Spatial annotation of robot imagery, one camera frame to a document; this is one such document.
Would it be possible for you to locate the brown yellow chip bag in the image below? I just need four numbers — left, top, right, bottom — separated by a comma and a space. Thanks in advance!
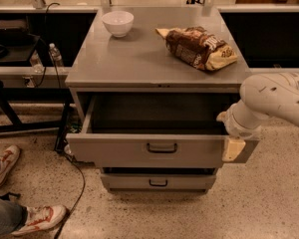
155, 27, 238, 72

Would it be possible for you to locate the black metal stand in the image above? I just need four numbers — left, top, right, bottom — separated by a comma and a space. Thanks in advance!
0, 81, 74, 153

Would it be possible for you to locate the grey bottom drawer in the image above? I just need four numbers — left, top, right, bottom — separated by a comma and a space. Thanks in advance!
101, 174, 216, 191

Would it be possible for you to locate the grey drawer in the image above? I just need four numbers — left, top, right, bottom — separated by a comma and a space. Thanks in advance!
66, 93, 261, 169
101, 174, 216, 191

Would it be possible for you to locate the grey metal drawer cabinet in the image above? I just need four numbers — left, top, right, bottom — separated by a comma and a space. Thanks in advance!
65, 6, 258, 195

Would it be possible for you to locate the white red sneaker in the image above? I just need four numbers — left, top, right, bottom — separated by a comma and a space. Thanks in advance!
12, 205, 67, 236
0, 145, 21, 187

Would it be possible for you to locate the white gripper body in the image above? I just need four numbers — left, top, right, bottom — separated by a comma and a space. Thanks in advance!
222, 101, 269, 139

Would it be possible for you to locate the white red right sneaker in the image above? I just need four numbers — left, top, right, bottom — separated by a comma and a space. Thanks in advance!
0, 145, 21, 187

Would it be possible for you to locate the white red left sneaker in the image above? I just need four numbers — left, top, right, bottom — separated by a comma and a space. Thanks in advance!
12, 205, 67, 236

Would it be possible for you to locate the crumpled snack wrappers pile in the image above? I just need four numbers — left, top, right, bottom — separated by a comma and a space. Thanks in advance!
63, 122, 82, 156

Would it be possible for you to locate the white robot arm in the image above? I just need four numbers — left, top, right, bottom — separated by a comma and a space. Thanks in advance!
216, 73, 299, 162

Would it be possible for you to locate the grey top drawer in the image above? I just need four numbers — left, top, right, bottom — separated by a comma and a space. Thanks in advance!
66, 93, 261, 169

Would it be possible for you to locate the blue jeans leg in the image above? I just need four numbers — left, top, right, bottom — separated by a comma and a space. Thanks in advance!
0, 198, 27, 236

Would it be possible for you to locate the clear plastic water bottle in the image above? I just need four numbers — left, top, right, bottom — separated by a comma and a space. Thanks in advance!
49, 43, 64, 69

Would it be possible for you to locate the black floor cable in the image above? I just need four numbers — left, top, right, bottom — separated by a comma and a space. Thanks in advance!
53, 156, 87, 239

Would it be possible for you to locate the white ceramic bowl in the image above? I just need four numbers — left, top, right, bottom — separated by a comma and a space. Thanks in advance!
102, 11, 134, 37

